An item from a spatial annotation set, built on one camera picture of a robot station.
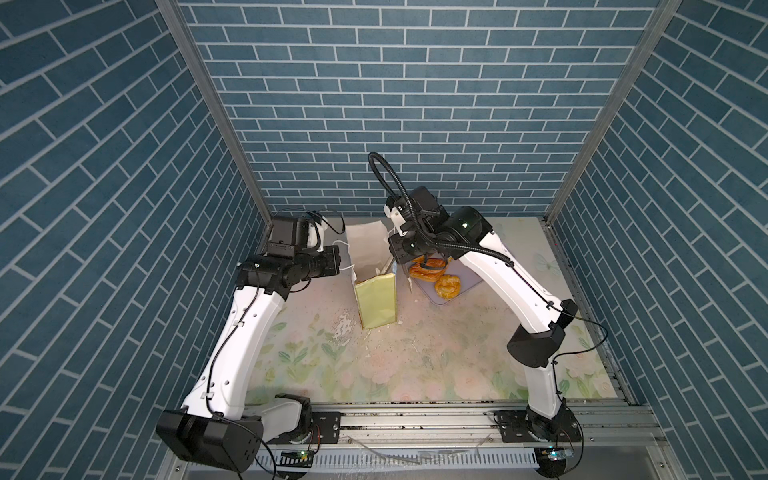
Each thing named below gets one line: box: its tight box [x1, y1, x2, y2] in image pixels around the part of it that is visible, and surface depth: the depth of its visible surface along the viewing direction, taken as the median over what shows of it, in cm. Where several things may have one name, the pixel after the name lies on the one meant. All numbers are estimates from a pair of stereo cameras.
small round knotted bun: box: [434, 275, 461, 301], surface depth 98 cm
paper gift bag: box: [345, 220, 397, 330], surface depth 85 cm
